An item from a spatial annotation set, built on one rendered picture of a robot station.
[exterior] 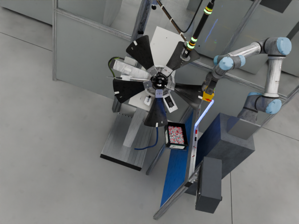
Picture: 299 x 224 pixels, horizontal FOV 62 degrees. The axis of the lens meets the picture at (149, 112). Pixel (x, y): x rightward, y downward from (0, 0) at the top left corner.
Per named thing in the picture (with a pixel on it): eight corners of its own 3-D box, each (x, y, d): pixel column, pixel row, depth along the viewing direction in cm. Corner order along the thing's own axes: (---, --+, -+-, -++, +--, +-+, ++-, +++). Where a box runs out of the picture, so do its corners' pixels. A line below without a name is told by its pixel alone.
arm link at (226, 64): (237, 64, 153) (226, 68, 150) (228, 74, 162) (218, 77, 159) (230, 54, 155) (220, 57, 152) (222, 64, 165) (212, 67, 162)
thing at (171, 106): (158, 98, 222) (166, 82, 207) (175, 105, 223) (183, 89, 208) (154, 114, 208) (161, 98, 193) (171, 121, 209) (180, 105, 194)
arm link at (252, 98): (249, 109, 205) (255, 94, 203) (263, 113, 193) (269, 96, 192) (240, 105, 199) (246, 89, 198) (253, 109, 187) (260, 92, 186)
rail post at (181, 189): (153, 214, 245) (184, 181, 188) (157, 216, 245) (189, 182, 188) (152, 218, 242) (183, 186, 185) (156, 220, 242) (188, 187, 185)
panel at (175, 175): (171, 143, 292) (195, 107, 244) (172, 143, 292) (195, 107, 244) (159, 211, 236) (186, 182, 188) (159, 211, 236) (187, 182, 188)
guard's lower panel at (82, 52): (54, 75, 315) (54, 10, 249) (240, 145, 332) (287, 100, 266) (52, 77, 313) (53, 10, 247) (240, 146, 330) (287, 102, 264)
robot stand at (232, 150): (201, 173, 292) (251, 122, 219) (200, 197, 271) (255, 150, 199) (177, 166, 289) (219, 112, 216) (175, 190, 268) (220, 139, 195)
